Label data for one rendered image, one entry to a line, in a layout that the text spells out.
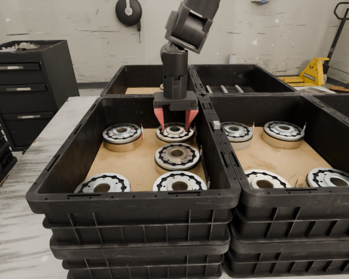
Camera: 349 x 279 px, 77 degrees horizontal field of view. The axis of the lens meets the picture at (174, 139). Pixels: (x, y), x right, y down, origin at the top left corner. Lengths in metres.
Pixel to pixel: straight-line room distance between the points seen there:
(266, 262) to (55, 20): 3.77
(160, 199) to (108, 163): 0.27
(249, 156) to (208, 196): 0.29
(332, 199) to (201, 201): 0.18
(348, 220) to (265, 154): 0.23
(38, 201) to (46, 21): 3.66
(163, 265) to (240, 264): 0.14
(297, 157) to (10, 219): 0.73
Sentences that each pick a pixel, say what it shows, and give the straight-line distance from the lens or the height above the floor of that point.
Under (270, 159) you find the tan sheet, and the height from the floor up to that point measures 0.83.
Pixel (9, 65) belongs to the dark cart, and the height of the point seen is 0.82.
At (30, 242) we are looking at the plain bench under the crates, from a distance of 0.63.
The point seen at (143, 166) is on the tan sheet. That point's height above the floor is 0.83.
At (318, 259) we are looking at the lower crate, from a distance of 0.52.
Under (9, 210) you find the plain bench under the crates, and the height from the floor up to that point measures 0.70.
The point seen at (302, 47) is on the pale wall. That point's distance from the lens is 4.61.
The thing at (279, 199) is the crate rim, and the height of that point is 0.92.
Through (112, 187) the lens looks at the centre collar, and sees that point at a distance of 0.42.
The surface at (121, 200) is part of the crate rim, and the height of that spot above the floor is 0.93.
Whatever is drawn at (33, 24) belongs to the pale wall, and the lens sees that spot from 4.00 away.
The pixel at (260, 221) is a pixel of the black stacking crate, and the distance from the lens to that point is 0.38.
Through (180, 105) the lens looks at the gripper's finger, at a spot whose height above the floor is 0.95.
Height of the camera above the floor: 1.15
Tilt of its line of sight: 31 degrees down
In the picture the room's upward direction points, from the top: straight up
